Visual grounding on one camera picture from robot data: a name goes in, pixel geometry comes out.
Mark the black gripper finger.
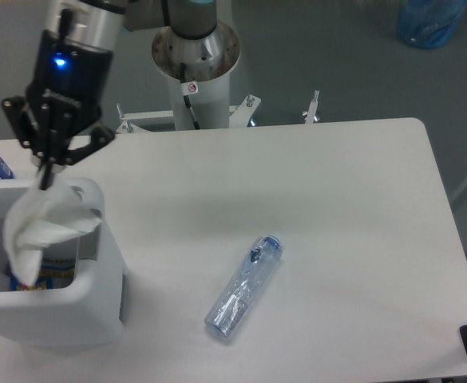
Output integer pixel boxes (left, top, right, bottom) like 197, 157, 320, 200
1, 96, 53, 190
47, 125, 115, 188

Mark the white paper tissue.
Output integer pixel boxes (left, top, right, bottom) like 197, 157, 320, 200
2, 170, 102, 286

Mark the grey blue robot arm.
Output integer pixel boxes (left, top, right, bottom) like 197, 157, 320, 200
2, 1, 217, 191

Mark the blue yellow snack wrapper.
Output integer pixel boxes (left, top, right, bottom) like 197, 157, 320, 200
10, 258, 76, 291

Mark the black pedestal cable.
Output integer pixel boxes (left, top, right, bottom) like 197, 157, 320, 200
179, 61, 201, 131

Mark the white trash can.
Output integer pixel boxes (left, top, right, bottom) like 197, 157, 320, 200
0, 180, 128, 346

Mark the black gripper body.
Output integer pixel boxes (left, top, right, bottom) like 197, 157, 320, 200
26, 30, 113, 136

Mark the blue plastic bag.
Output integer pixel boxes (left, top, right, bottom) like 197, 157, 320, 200
395, 0, 467, 49

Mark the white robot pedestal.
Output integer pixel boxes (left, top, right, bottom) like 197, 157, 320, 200
115, 22, 322, 135

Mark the clear plastic water bottle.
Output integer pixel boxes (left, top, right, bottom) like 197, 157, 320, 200
204, 234, 283, 340

